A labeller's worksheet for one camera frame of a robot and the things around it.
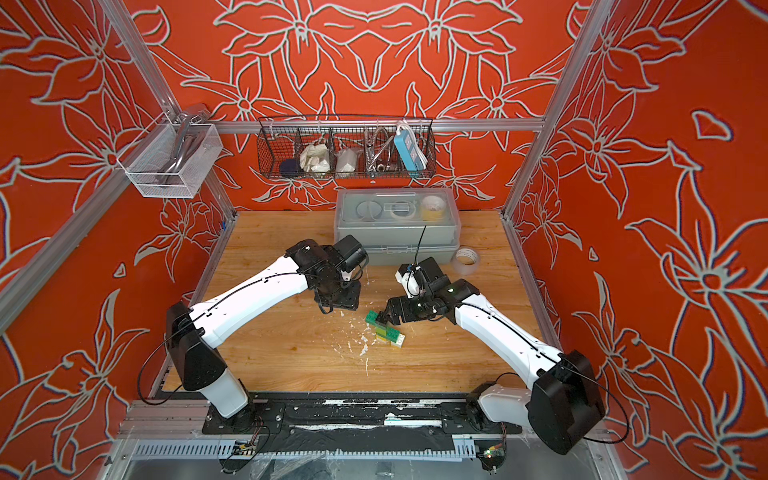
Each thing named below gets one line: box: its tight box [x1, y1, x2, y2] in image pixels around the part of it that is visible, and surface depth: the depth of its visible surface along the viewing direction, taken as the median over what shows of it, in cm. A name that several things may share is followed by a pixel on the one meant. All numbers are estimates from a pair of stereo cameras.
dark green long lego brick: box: [386, 327, 401, 343], surface depth 83 cm
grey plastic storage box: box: [335, 187, 461, 266], surface depth 97 cm
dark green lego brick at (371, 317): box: [365, 310, 379, 326], surface depth 81 cm
